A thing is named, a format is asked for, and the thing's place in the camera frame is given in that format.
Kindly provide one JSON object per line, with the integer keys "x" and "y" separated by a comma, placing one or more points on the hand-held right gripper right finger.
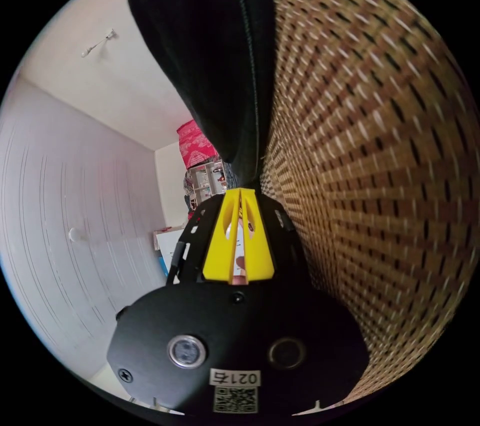
{"x": 259, "y": 249}

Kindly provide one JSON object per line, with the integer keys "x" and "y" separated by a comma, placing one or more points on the white carton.
{"x": 165, "y": 249}

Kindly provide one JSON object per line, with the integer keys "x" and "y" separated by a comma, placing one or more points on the black jeans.
{"x": 210, "y": 58}

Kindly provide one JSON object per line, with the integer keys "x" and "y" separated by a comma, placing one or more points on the bed with woven mat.
{"x": 375, "y": 171}

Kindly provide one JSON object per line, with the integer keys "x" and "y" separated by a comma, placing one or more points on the white shelf with items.
{"x": 204, "y": 184}

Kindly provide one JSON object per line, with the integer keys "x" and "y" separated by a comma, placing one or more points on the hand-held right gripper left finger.
{"x": 218, "y": 246}

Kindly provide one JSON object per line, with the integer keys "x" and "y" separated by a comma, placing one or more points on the ceiling light bulb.
{"x": 98, "y": 44}

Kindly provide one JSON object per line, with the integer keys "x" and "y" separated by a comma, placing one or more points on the red patterned bag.
{"x": 197, "y": 146}

